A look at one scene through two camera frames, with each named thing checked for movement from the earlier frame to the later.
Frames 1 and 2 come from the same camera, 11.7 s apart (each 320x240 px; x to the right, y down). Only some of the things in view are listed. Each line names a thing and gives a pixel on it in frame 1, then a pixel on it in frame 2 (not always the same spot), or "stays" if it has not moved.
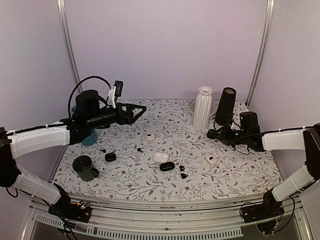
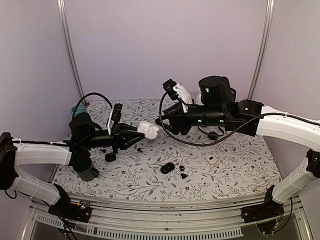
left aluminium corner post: x=62 y=7 stays
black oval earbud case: x=167 y=166 stays
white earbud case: x=161 y=158 → x=150 y=131
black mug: x=83 y=167 stays
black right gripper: x=224 y=134 → x=176 y=115
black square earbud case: x=110 y=157 stays
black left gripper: x=129 y=119 → x=119 y=137
